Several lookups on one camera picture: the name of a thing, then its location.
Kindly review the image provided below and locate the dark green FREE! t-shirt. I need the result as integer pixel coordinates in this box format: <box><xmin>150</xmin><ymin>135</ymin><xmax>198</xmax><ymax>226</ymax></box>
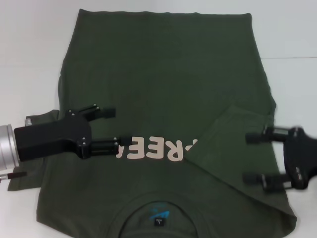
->
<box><xmin>7</xmin><ymin>8</ymin><xmax>298</xmax><ymax>238</ymax></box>

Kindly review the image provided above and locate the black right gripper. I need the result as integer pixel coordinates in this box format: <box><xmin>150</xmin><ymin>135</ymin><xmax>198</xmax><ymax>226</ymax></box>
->
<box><xmin>242</xmin><ymin>126</ymin><xmax>317</xmax><ymax>192</ymax></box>

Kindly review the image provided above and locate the left arm connector cable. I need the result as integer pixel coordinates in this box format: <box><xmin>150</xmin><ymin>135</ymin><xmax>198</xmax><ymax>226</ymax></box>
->
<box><xmin>0</xmin><ymin>118</ymin><xmax>33</xmax><ymax>183</ymax></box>

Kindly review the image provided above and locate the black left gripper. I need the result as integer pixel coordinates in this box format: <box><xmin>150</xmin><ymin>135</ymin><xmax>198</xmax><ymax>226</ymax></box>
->
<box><xmin>14</xmin><ymin>105</ymin><xmax>130</xmax><ymax>162</ymax></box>

